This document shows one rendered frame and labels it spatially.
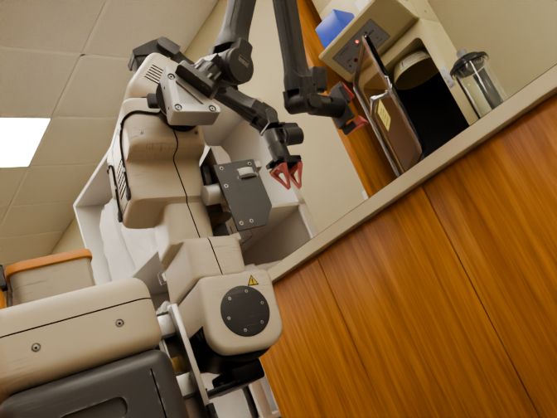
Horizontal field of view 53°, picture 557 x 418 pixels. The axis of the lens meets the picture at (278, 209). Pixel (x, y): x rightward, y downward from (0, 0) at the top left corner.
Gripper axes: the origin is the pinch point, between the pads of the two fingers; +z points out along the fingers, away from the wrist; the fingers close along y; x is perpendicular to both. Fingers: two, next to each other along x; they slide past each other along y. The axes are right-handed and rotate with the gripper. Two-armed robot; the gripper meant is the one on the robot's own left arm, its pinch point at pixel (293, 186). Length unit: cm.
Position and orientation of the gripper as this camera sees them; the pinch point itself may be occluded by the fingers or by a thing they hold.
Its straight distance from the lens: 172.1
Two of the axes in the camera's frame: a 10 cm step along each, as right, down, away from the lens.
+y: 7.5, -0.8, 6.6
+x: -5.5, 4.6, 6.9
